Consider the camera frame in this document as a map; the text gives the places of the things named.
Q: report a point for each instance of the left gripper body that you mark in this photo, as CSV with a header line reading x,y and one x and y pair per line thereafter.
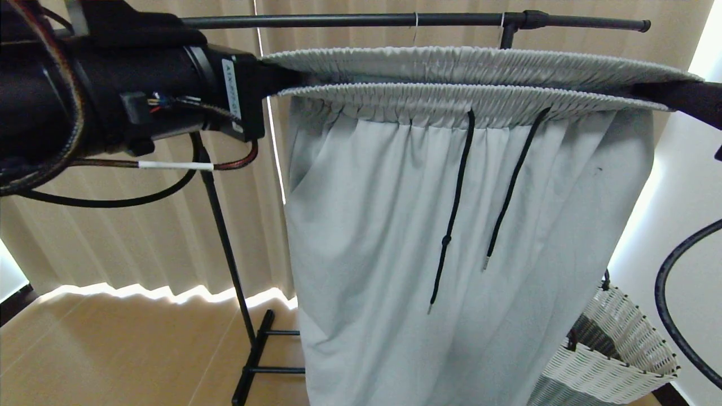
x,y
146,84

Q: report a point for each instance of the pink clothes hanger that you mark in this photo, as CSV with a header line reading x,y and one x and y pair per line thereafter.
x,y
414,35
499,38

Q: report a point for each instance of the pale grey shorts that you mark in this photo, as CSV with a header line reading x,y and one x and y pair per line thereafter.
x,y
395,225

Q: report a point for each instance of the black clothes rack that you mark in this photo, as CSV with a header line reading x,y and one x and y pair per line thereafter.
x,y
338,21

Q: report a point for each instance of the white laundry basket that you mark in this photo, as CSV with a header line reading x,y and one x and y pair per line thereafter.
x,y
615,361

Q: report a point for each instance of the beige curtain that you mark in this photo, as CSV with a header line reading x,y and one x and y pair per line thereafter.
x,y
141,242

